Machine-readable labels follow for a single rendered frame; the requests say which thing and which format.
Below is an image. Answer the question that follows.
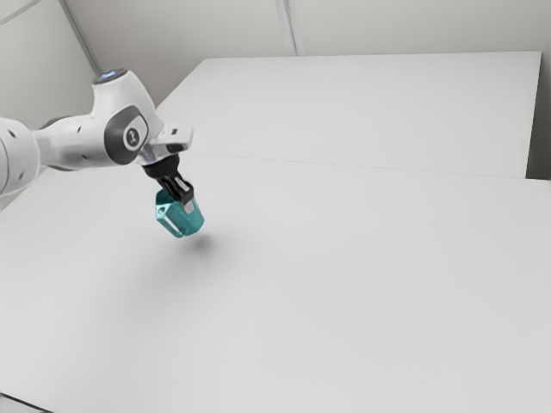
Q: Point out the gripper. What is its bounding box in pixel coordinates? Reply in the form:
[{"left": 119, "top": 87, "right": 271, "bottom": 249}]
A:
[{"left": 142, "top": 155, "right": 196, "bottom": 214}]

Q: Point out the teal faceted mug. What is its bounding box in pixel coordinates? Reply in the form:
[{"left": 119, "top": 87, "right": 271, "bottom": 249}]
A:
[{"left": 154, "top": 188, "right": 207, "bottom": 239}]

